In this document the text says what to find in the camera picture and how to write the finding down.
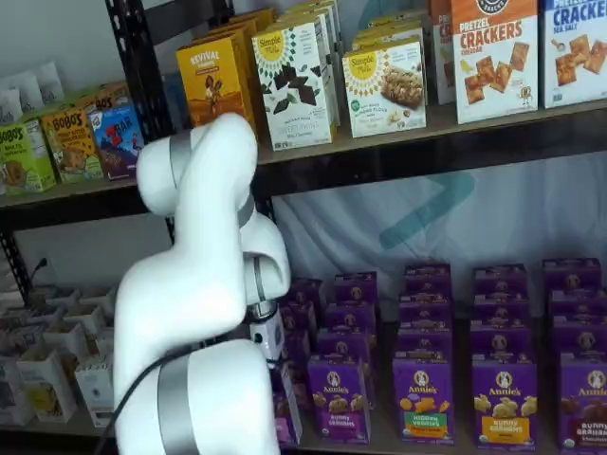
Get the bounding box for cheddar pretzel crackers box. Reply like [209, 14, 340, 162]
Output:
[450, 0, 540, 125]

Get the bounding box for white backdrop sheet teal logo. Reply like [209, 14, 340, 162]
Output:
[272, 151, 607, 333]

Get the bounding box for purple Annie's snack box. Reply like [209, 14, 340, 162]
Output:
[288, 278, 326, 305]
[469, 293, 531, 329]
[396, 327, 454, 361]
[324, 301, 378, 333]
[469, 326, 533, 365]
[472, 264, 528, 298]
[543, 258, 602, 293]
[398, 294, 452, 331]
[315, 328, 379, 409]
[284, 329, 312, 411]
[404, 264, 451, 299]
[333, 272, 379, 305]
[552, 315, 607, 355]
[547, 288, 607, 319]
[280, 300, 318, 333]

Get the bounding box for blue Zbar box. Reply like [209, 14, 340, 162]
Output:
[88, 106, 146, 181]

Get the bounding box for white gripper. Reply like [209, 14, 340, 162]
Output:
[249, 315, 286, 371]

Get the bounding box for purple Annie's box pink patch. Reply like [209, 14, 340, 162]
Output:
[272, 363, 304, 446]

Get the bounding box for Simple Mills chocolate thins box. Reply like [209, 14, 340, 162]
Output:
[277, 9, 341, 137]
[250, 21, 333, 152]
[293, 0, 343, 53]

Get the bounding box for purple Annie's box violet patch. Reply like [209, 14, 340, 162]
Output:
[306, 355, 372, 446]

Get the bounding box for red pretzel crackers box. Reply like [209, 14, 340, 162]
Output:
[430, 0, 456, 105]

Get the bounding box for purple Annie's chocolate bunny box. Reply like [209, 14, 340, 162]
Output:
[559, 353, 607, 455]

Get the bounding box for blue pretzel crackers box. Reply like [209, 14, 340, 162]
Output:
[540, 0, 607, 109]

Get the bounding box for white patterned pantry box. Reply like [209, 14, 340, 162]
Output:
[79, 286, 118, 308]
[16, 348, 78, 423]
[64, 302, 106, 333]
[18, 305, 67, 328]
[42, 321, 92, 364]
[0, 355, 35, 427]
[0, 326, 48, 361]
[74, 355, 117, 411]
[42, 286, 80, 309]
[92, 325, 118, 355]

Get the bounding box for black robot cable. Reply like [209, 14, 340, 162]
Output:
[94, 326, 252, 455]

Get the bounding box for orange Revival snack box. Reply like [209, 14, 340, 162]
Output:
[175, 35, 248, 132]
[227, 7, 279, 44]
[208, 21, 261, 129]

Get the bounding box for yellow Bobo's box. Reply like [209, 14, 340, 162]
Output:
[78, 83, 132, 113]
[40, 109, 104, 185]

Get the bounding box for Simple Mills yellow bars box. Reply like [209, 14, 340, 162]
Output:
[350, 26, 427, 51]
[364, 13, 431, 33]
[341, 40, 428, 138]

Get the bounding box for white pouch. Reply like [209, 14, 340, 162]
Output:
[0, 89, 23, 124]
[11, 75, 44, 113]
[35, 61, 65, 103]

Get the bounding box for purple Annie's box yellow patch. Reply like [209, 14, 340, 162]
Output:
[471, 362, 539, 446]

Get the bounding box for purple Annie's box green patch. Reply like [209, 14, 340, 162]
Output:
[392, 357, 456, 446]

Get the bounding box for black metal shelving unit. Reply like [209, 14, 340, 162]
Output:
[106, 0, 607, 455]
[0, 179, 179, 455]

